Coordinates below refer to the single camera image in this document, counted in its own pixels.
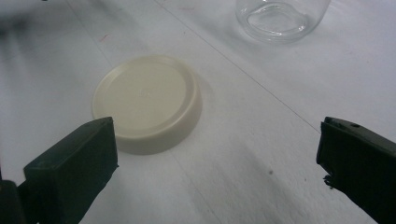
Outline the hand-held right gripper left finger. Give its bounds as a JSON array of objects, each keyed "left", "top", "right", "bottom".
[{"left": 18, "top": 116, "right": 120, "bottom": 224}]

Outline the cream plastic jar lid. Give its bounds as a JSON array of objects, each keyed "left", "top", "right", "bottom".
[{"left": 91, "top": 54, "right": 204, "bottom": 156}]

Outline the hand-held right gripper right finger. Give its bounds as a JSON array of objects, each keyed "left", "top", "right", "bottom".
[{"left": 316, "top": 116, "right": 396, "bottom": 224}]

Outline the clear glass jar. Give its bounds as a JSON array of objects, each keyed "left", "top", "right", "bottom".
[{"left": 234, "top": 0, "right": 332, "bottom": 44}]

